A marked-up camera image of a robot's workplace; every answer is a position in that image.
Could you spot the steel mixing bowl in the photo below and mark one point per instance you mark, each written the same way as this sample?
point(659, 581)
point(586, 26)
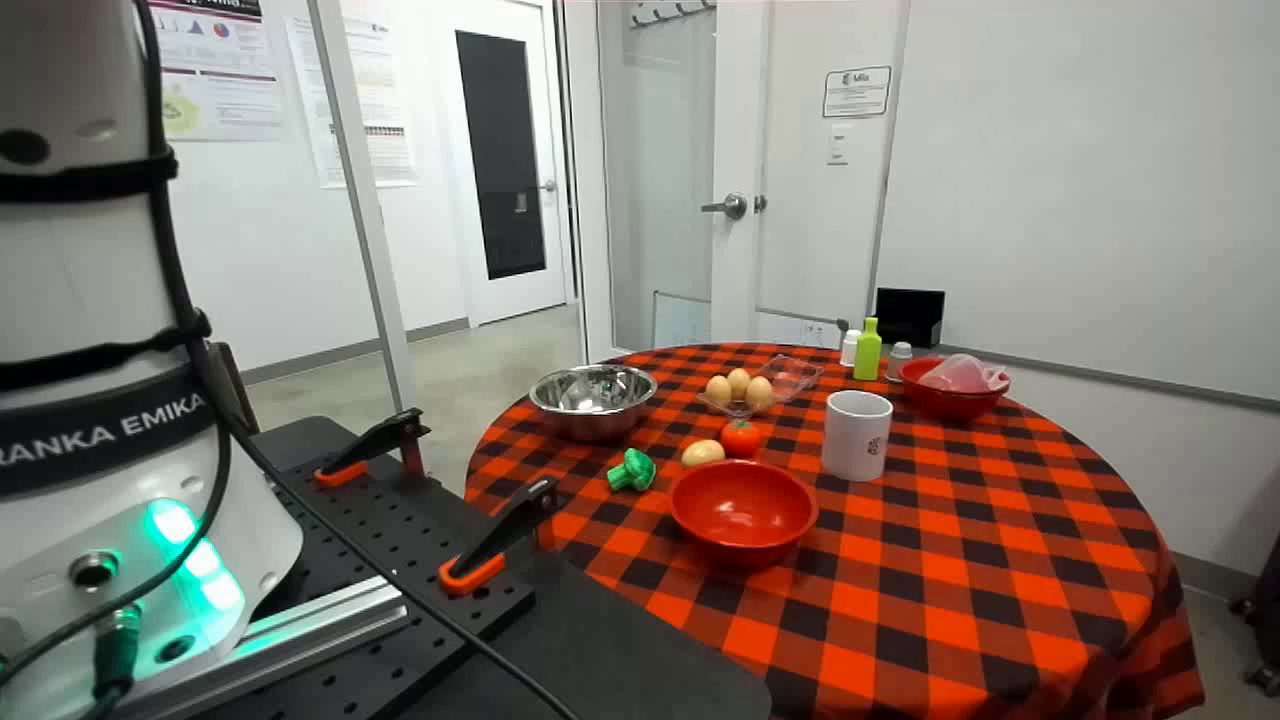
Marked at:
point(593, 403)

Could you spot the small red bowl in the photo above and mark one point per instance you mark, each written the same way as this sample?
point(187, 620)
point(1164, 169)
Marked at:
point(944, 403)

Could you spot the wall sign paper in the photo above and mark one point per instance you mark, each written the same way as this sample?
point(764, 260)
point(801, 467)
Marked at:
point(858, 95)

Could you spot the pink cloth in bowl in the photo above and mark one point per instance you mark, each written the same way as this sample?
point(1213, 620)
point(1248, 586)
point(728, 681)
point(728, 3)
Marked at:
point(967, 375)

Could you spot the small white bottle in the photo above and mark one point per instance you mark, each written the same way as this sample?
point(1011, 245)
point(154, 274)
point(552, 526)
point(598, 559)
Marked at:
point(851, 349)

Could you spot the black orange clamp far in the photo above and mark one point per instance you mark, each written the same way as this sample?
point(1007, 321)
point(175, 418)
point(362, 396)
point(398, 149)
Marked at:
point(395, 434)

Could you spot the red tomato-shaped object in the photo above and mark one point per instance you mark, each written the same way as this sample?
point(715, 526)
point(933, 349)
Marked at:
point(743, 436)

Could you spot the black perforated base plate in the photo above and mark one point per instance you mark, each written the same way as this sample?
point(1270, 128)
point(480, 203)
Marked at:
point(542, 641)

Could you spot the green toy broccoli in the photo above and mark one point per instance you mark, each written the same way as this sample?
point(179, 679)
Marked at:
point(635, 475)

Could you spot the black orange clamp near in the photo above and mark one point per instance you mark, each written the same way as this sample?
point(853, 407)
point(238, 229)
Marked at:
point(521, 516)

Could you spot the beige egg on table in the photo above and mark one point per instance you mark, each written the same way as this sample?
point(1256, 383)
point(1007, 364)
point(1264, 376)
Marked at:
point(703, 454)

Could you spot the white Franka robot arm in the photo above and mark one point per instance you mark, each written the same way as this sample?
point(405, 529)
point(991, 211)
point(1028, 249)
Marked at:
point(133, 529)

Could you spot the red black checkered tablecloth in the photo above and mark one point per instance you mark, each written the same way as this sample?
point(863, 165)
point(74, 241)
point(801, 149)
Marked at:
point(992, 570)

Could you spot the large red bowl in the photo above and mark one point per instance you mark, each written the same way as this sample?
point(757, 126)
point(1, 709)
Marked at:
point(743, 510)

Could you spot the green bottle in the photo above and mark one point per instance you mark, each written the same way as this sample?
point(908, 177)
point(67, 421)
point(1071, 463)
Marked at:
point(871, 349)

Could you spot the black orange clamp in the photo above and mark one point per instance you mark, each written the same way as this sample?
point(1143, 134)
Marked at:
point(395, 434)
point(521, 516)

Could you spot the black wall box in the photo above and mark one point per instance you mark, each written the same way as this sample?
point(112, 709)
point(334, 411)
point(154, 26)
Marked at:
point(908, 312)

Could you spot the white mug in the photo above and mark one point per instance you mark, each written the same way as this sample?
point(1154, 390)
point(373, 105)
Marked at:
point(858, 434)

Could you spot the silver door handle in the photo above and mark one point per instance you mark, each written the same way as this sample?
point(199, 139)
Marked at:
point(728, 206)

